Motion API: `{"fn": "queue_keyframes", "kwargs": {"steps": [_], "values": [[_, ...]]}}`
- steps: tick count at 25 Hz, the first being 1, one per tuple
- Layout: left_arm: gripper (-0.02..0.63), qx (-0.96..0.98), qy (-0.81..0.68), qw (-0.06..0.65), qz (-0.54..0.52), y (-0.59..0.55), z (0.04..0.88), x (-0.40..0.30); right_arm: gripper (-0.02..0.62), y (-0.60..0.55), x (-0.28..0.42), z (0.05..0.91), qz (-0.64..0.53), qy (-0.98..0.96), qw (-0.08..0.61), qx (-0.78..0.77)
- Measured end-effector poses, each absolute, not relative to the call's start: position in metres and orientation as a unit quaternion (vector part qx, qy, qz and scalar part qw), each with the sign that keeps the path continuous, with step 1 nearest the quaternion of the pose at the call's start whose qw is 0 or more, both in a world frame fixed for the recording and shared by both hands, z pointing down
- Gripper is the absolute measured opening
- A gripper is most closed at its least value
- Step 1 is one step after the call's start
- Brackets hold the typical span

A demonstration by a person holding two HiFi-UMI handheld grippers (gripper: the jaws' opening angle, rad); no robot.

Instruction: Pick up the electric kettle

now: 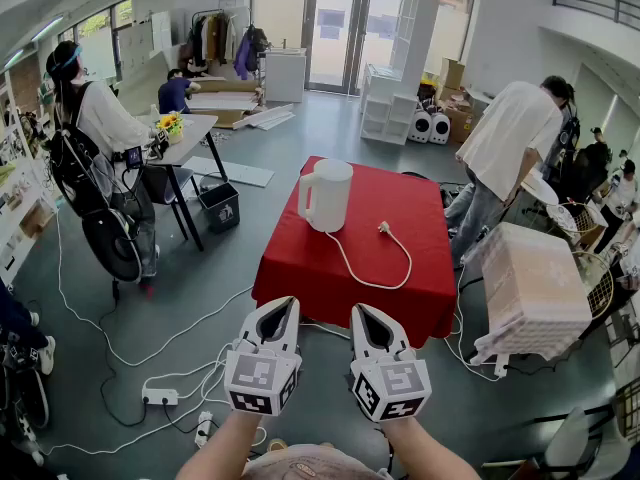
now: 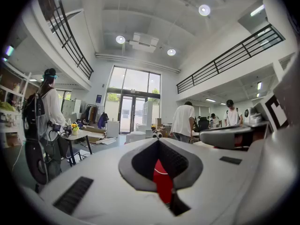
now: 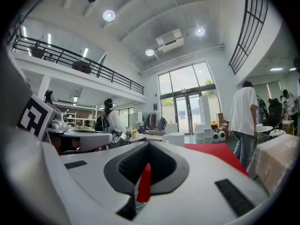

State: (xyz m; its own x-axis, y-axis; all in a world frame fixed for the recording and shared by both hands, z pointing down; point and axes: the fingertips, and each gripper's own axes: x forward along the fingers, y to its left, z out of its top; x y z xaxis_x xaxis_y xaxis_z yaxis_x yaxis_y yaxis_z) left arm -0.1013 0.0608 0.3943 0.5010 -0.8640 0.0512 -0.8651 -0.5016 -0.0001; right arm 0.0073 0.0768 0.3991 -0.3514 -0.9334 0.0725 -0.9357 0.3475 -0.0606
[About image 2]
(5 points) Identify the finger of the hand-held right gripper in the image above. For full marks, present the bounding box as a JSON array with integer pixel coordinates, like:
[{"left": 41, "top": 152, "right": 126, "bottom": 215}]
[
  {"left": 201, "top": 123, "right": 269, "bottom": 135},
  {"left": 199, "top": 131, "right": 255, "bottom": 150}
]

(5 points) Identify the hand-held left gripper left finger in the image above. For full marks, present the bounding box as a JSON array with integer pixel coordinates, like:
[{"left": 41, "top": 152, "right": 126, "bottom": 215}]
[{"left": 38, "top": 138, "right": 175, "bottom": 225}]

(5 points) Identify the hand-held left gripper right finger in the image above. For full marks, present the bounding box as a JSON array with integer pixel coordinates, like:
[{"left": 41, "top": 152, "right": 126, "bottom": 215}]
[{"left": 159, "top": 138, "right": 265, "bottom": 225}]

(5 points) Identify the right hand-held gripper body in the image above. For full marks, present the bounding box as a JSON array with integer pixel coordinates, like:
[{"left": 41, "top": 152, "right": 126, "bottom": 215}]
[{"left": 243, "top": 93, "right": 291, "bottom": 138}]

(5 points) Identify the black office chair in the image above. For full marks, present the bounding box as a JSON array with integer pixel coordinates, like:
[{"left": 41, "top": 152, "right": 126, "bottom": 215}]
[{"left": 198, "top": 116, "right": 210, "bottom": 132}]

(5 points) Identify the pile of white planks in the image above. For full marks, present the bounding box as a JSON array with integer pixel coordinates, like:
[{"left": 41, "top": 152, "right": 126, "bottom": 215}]
[{"left": 100, "top": 137, "right": 117, "bottom": 146}]

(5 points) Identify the dark blue chair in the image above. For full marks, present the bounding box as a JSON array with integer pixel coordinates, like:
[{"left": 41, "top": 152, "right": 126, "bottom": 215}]
[{"left": 65, "top": 146, "right": 83, "bottom": 166}]

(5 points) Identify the flat cardboard box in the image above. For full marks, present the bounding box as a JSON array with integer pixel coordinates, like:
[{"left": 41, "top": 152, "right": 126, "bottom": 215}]
[{"left": 82, "top": 125, "right": 106, "bottom": 143}]

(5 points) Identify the red tablecloth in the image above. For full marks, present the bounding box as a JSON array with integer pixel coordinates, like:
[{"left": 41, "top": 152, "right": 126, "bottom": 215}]
[{"left": 153, "top": 134, "right": 244, "bottom": 204}]

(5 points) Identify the white low cabinet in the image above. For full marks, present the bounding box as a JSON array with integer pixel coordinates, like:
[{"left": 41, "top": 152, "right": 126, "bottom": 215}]
[{"left": 106, "top": 120, "right": 120, "bottom": 138}]

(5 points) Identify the grey table with black legs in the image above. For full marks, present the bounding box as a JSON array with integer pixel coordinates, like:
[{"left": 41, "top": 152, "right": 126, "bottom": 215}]
[{"left": 60, "top": 129, "right": 93, "bottom": 166}]

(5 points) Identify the purple hanging jacket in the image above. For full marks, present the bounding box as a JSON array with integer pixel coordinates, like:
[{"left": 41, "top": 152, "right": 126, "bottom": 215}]
[{"left": 97, "top": 112, "right": 109, "bottom": 129}]

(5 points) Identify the clothes rack with garments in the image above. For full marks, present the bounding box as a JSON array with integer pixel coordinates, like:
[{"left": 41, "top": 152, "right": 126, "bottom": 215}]
[{"left": 84, "top": 104, "right": 99, "bottom": 124}]

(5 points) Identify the glass entrance door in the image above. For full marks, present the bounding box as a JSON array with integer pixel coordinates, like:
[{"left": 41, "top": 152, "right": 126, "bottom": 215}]
[{"left": 119, "top": 94, "right": 149, "bottom": 135}]

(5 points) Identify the black balcony railing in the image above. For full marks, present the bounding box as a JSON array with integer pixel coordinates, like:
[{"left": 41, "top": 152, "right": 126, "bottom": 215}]
[
  {"left": 176, "top": 24, "right": 285, "bottom": 95},
  {"left": 38, "top": 0, "right": 94, "bottom": 81}
]

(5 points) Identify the black oval hanging bag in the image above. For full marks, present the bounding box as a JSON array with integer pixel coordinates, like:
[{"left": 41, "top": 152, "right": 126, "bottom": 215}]
[{"left": 24, "top": 139, "right": 50, "bottom": 185}]

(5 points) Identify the tall white cube shelf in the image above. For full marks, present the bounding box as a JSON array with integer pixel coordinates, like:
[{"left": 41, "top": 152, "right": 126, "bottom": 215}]
[{"left": 142, "top": 101, "right": 153, "bottom": 126}]

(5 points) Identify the white locker cabinet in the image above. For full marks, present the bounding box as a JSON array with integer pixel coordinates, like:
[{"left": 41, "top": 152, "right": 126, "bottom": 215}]
[{"left": 62, "top": 99, "right": 82, "bottom": 119}]

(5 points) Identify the large side window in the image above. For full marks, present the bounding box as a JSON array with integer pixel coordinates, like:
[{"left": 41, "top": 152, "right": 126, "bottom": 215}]
[{"left": 56, "top": 90, "right": 72, "bottom": 102}]

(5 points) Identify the black backpack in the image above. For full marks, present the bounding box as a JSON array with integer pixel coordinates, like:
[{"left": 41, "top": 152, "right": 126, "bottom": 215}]
[{"left": 22, "top": 92, "right": 46, "bottom": 140}]

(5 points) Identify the large window above door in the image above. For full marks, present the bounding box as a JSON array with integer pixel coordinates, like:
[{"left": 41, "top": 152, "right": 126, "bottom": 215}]
[{"left": 106, "top": 66, "right": 162, "bottom": 96}]

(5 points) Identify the ceiling tube light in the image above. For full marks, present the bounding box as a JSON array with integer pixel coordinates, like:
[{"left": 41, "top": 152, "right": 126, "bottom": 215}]
[{"left": 250, "top": 4, "right": 265, "bottom": 17}]

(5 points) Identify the white display shelf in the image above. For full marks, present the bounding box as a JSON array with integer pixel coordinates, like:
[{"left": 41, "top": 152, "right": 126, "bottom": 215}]
[{"left": 0, "top": 72, "right": 32, "bottom": 149}]

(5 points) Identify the ceiling air conditioner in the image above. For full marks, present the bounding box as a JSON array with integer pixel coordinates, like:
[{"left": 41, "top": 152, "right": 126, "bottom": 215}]
[{"left": 128, "top": 32, "right": 159, "bottom": 53}]

